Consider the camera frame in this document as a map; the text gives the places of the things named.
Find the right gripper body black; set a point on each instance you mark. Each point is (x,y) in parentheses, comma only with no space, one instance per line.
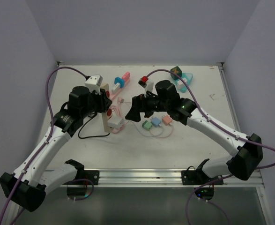
(151,103)

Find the blue charger plug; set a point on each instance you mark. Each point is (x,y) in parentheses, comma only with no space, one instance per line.
(156,122)

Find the white charger plug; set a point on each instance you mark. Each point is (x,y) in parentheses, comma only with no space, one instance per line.
(115,122)

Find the pink adapter plug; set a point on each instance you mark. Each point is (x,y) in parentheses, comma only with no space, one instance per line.
(126,76)

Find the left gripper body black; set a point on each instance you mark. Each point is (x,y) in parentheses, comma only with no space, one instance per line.
(94,100)

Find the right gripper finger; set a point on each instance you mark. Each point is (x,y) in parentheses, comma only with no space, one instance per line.
(138,107)
(148,114)

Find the aluminium front rail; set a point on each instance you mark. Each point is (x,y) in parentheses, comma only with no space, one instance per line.
(154,178)

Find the teal triangular power strip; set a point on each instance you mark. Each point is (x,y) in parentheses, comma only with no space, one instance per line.
(187,78)

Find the pink charger plug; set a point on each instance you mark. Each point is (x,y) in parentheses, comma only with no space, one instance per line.
(167,120)

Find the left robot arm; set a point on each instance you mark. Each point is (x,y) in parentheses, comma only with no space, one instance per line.
(27,185)

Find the white adapter plug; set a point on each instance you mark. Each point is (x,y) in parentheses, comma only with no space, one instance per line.
(115,88)

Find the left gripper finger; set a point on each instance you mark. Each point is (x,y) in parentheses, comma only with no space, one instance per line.
(105,96)
(106,111)

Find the green charger plug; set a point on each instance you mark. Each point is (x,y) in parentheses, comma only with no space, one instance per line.
(147,125)

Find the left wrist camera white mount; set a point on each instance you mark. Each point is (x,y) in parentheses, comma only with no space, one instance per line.
(94,82)

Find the pink power strip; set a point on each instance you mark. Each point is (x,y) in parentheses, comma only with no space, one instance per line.
(114,94)

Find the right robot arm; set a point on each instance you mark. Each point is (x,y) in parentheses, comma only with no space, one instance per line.
(245,152)

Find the blue adapter plug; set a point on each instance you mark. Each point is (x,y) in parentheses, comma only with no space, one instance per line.
(119,81)

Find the dark green cube socket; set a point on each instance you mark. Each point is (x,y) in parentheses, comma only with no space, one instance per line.
(176,72)

